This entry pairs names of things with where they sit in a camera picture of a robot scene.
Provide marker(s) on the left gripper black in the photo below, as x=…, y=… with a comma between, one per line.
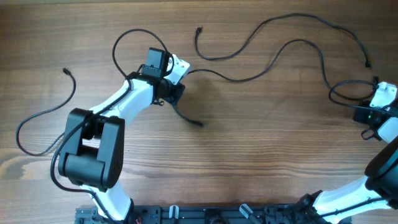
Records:
x=173, y=99

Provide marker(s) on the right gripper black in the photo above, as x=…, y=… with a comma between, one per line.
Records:
x=361, y=116

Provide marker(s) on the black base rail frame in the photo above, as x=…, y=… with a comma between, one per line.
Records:
x=271, y=214

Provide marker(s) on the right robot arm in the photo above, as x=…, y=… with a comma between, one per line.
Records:
x=377, y=189

